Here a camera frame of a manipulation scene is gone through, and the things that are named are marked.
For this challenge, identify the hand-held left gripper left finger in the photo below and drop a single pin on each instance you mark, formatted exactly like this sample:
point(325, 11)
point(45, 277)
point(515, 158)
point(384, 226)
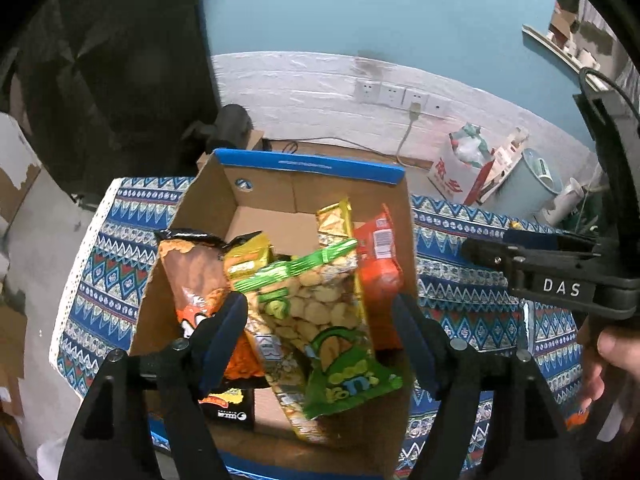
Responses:
point(222, 345)

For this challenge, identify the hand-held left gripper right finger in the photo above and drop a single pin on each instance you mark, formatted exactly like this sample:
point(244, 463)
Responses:
point(415, 345)

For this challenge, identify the patterned blue tablecloth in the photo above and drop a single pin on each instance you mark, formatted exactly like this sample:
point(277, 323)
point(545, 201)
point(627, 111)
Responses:
point(110, 270)

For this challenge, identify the person's right hand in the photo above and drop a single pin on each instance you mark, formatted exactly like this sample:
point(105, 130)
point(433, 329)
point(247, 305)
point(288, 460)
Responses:
point(617, 375)

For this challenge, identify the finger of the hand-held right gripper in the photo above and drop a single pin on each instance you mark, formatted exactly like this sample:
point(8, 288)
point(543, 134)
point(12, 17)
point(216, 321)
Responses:
point(530, 239)
point(500, 257)

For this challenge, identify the red and white carton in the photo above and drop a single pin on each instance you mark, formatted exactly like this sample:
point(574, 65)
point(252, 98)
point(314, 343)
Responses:
point(460, 180)

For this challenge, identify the yellow diamond-print snack packet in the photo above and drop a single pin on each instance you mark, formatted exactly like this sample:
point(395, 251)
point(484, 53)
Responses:
point(332, 222)

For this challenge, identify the small yellow snack packet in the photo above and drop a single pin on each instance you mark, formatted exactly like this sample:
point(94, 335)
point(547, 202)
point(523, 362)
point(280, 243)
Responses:
point(247, 257)

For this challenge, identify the flat white and red box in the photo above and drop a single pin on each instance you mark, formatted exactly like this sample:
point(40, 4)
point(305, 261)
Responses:
point(507, 160)

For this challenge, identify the green biscuit packet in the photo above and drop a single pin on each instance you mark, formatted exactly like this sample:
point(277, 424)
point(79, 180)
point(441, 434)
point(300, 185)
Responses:
point(300, 305)

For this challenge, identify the red snack packet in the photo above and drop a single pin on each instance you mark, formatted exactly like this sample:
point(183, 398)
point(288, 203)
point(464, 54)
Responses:
point(380, 280)

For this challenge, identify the wall shelf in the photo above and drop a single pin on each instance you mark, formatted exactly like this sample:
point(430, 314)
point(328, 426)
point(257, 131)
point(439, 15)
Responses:
point(550, 42)

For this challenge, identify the orange chips bag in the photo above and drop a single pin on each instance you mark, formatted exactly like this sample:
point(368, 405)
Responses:
point(195, 270)

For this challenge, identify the white wall socket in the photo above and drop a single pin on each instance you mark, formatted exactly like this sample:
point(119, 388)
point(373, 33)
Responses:
point(436, 107)
point(366, 91)
point(415, 100)
point(391, 95)

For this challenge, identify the black device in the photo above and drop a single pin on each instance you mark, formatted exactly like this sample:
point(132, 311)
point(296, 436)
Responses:
point(227, 122)

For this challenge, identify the long yellow cracker packet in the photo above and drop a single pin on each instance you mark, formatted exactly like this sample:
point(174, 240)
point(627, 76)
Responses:
point(280, 380)

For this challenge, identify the cardboard box with blue rim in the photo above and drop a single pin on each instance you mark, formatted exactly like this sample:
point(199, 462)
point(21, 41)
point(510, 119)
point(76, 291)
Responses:
point(280, 195)

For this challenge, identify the light blue bin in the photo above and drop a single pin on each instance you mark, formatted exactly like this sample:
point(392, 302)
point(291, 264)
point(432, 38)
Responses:
point(525, 190)

